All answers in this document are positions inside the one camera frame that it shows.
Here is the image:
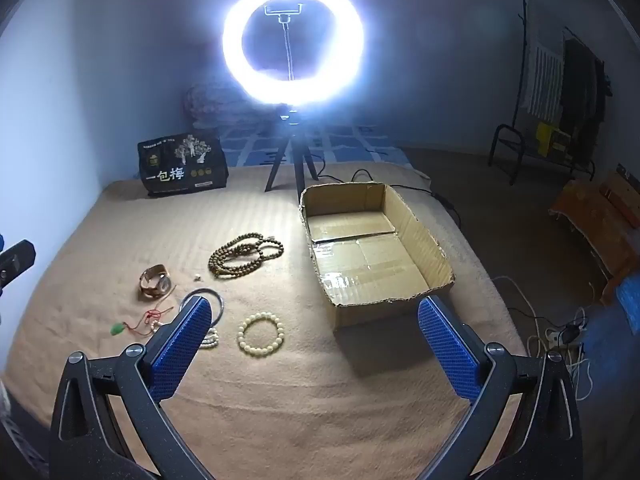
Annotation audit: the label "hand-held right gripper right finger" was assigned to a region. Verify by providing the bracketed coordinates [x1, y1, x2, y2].
[417, 295, 585, 480]

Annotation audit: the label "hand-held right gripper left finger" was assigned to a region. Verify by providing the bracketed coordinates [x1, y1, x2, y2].
[49, 296, 213, 480]

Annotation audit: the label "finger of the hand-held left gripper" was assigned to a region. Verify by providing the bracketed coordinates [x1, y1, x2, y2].
[0, 240, 37, 297]

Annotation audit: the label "dark bangle ring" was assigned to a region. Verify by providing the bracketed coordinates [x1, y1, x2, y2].
[179, 287, 225, 328]

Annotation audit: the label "cream bead bracelet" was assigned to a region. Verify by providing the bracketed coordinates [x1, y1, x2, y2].
[237, 311, 286, 357]

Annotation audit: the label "red cord jade pendant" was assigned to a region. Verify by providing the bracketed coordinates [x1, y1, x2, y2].
[110, 292, 173, 336]

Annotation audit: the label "brown strap wristwatch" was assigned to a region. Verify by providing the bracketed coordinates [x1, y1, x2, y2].
[138, 264, 176, 303]

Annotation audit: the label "cardboard box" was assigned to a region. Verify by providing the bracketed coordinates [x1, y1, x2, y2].
[299, 182, 456, 331]

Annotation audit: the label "brown wooden bead necklace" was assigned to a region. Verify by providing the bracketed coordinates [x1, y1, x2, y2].
[208, 234, 284, 281]

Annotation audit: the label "white power strip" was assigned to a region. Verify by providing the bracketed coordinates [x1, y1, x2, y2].
[545, 322, 586, 348]

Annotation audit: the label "black printed snack bag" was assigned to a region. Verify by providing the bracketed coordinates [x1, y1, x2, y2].
[137, 130, 228, 198]

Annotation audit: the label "blue mat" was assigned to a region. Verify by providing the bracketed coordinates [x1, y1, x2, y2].
[617, 275, 640, 336]

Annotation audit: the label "orange cloth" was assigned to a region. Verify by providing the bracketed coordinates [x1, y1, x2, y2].
[550, 177, 640, 306]

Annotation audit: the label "black clothes rack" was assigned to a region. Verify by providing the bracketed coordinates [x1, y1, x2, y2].
[489, 0, 613, 186]

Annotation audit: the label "blue checked blanket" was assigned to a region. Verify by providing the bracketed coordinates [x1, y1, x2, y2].
[220, 122, 416, 171]

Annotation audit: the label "yellow box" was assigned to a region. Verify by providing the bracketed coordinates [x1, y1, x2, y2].
[535, 122, 573, 157]

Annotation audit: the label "wooden board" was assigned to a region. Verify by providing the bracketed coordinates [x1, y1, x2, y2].
[602, 170, 640, 211]

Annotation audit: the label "patterned pillow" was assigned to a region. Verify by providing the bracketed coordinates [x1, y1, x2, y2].
[182, 80, 251, 128]

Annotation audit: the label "white striped hanging cloth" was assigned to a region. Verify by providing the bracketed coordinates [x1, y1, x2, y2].
[520, 40, 563, 123]

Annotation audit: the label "dark hanging clothes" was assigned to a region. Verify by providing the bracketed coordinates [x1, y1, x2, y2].
[560, 35, 613, 136]

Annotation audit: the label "power strip with cables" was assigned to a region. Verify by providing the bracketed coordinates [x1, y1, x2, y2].
[492, 275, 596, 401]

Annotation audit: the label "black power cable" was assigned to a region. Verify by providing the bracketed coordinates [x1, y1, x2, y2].
[317, 167, 463, 226]

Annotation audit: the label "white ring light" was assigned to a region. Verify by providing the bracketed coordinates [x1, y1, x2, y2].
[222, 0, 365, 107]

